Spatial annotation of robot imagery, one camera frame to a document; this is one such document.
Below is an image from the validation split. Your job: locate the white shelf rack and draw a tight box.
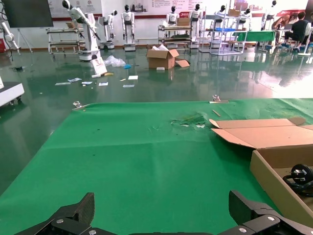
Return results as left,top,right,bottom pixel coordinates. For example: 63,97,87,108
198,13,245,56

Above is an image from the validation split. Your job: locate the green table cloth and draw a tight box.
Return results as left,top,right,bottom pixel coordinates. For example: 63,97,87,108
0,97,313,235

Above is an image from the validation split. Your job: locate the large open cardboard box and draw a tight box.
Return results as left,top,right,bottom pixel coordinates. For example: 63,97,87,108
146,44,180,71

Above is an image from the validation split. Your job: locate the loose cardboard flap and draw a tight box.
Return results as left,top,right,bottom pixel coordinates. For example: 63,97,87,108
175,58,191,68

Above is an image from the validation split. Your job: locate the clear plastic bag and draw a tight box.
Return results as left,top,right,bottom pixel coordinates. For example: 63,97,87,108
104,55,127,68

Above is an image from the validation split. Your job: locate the person in orange top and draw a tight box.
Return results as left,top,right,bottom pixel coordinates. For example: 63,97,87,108
271,14,298,46

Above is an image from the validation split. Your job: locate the white machine base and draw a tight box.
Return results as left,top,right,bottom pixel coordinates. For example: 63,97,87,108
0,75,25,107

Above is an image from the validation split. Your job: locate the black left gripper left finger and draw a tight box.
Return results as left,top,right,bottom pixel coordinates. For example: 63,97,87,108
14,192,108,235

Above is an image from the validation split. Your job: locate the open brown cardboard box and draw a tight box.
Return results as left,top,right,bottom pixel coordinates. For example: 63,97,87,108
209,117,313,227

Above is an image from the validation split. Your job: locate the white board with red print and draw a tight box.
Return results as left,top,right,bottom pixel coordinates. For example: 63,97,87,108
90,57,108,76

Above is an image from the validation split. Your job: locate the metal cloth clip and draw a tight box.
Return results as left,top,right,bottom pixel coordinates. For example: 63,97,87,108
209,94,229,104
72,100,90,111

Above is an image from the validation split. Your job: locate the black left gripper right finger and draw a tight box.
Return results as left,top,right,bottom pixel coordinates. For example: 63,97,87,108
220,190,313,235

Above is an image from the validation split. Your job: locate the person in dark top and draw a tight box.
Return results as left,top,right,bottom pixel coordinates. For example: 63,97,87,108
285,11,311,48

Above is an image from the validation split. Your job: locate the white floor stand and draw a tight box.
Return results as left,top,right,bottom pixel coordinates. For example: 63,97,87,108
297,31,313,57

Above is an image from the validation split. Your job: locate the black display on stand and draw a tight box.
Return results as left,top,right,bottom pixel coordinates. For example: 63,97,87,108
2,0,54,52

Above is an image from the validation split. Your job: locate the green covered table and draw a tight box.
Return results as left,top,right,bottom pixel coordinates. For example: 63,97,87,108
232,30,276,48

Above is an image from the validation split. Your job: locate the black power cable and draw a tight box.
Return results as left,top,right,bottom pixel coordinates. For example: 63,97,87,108
283,164,313,198

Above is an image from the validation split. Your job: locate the leaning white humanoid robot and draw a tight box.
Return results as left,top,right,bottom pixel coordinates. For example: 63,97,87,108
61,0,101,62

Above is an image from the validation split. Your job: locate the metal trolley rack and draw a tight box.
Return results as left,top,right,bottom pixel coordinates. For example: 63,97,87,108
46,27,85,54
157,23,193,49

